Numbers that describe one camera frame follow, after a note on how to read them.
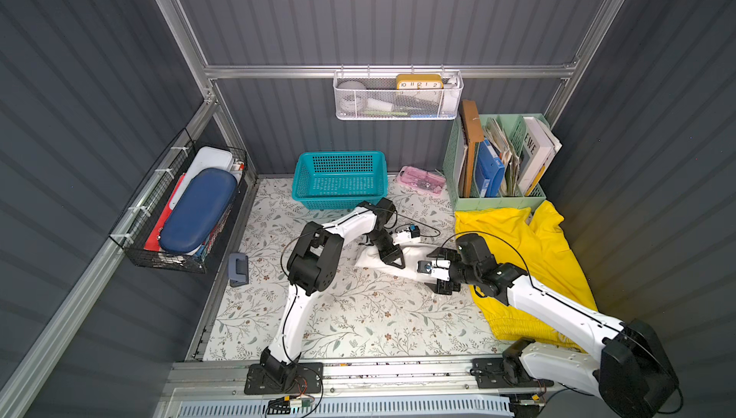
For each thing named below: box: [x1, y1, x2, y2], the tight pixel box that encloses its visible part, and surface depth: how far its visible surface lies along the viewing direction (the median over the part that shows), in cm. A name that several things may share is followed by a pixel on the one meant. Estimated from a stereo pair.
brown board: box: [460, 99, 484, 198], surface depth 93 cm
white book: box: [518, 116, 563, 196], surface depth 100 cm
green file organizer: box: [442, 113, 556, 211], surface depth 104 cm
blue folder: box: [474, 138, 506, 198], surface depth 101 cm
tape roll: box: [337, 80, 369, 115], surface depth 89 cm
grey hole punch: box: [228, 253, 250, 288], surface depth 93 cm
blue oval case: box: [159, 167, 239, 255], surface depth 69 cm
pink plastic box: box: [395, 165, 447, 195], surface depth 122 cm
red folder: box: [143, 172, 187, 253], surface depth 66 cm
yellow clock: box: [395, 73, 444, 91], surface depth 90 cm
